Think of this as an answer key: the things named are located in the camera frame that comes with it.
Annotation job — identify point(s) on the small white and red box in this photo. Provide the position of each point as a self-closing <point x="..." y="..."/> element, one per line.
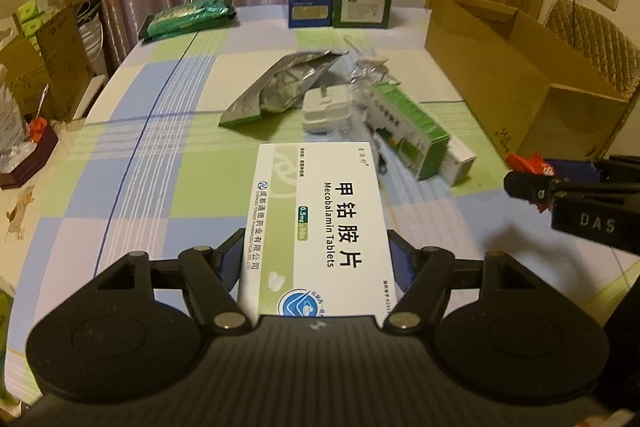
<point x="459" y="164"/>

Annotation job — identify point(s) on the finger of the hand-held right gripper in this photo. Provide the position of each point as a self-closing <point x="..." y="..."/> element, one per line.
<point x="575" y="169"/>
<point x="525" y="184"/>

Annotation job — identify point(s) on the checked cloth desktop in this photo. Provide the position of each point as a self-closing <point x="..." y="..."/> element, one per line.
<point x="165" y="147"/>

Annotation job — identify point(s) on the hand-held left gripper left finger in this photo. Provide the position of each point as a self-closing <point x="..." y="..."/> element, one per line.
<point x="233" y="253"/>

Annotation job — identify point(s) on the white power adapter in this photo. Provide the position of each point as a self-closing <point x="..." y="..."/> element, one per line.
<point x="327" y="109"/>

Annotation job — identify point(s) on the green snack packet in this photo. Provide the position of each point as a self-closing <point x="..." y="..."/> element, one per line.
<point x="187" y="17"/>

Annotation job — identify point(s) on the clear plastic wrapper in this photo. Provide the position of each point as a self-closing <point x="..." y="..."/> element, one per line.
<point x="361" y="79"/>

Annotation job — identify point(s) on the brown cardboard storage box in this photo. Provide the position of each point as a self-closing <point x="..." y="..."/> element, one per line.
<point x="55" y="62"/>

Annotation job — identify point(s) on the dark brown wooden box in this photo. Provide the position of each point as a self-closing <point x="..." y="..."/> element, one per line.
<point x="30" y="162"/>

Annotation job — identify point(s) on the clear plastic bag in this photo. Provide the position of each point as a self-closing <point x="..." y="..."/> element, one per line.
<point x="10" y="122"/>

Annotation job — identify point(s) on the green packets in storage box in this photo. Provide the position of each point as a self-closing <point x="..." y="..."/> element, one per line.
<point x="35" y="19"/>

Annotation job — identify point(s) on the silver foil bag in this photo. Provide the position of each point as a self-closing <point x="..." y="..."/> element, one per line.
<point x="280" y="87"/>

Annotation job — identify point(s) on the green and white medicine box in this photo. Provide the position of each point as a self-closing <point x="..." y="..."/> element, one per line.
<point x="410" y="127"/>

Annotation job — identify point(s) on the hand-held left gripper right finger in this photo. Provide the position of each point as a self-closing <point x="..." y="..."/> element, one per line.
<point x="398" y="248"/>

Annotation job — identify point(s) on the red snack packet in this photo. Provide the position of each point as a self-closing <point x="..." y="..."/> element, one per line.
<point x="530" y="163"/>

